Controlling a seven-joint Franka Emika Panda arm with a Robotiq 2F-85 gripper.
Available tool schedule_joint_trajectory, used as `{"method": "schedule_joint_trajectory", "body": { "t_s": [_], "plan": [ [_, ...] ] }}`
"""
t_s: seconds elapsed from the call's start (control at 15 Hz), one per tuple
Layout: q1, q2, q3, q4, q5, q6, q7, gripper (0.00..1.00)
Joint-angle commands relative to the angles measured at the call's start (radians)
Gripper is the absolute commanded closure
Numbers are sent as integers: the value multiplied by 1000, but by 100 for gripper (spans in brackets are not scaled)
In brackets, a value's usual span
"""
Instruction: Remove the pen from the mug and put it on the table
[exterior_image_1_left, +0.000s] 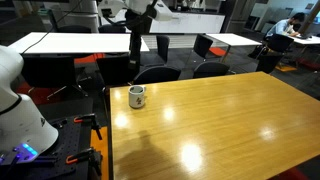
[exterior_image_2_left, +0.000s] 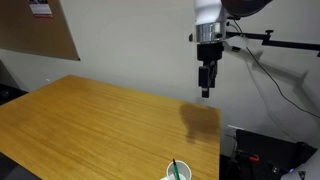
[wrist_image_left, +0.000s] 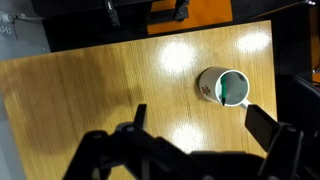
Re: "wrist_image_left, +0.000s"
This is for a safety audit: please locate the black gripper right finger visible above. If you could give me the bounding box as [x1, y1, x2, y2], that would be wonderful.
[245, 105, 280, 152]

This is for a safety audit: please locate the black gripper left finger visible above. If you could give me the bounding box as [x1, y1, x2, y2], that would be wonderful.
[133, 104, 147, 128]

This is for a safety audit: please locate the green pen with black tip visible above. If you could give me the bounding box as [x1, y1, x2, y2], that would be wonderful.
[221, 75, 226, 106]

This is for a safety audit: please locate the white ceramic mug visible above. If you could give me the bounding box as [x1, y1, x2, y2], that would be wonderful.
[198, 67, 251, 108]

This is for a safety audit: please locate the orange mat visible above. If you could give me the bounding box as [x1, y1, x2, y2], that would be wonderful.
[147, 0, 233, 35]

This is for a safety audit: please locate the grey cabinet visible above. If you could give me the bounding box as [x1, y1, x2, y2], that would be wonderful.
[0, 10, 51, 60]

